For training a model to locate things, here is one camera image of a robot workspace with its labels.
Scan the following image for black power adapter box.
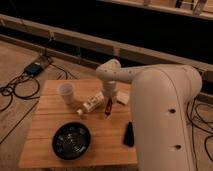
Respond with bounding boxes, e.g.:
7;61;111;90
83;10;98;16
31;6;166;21
24;63;43;76

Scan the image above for white plastic bottle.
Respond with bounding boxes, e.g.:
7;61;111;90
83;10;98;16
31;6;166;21
77;92;104;115

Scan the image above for black floor cables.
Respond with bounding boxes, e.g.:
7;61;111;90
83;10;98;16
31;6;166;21
0;63;78;144

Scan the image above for wooden table board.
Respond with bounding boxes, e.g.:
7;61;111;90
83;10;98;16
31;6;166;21
19;79;137;169

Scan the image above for translucent plastic cup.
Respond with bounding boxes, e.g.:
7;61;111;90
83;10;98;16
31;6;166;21
57;83;74;105

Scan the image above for black bowl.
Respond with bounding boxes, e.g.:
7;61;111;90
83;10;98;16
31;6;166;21
52;122;91;160

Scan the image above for black rectangular block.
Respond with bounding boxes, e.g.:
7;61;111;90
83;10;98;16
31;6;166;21
123;122;134;147

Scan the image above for white sponge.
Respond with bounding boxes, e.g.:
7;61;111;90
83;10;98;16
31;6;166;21
116;91;129;105

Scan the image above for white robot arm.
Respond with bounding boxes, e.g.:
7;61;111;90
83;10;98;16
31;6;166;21
96;59;202;171

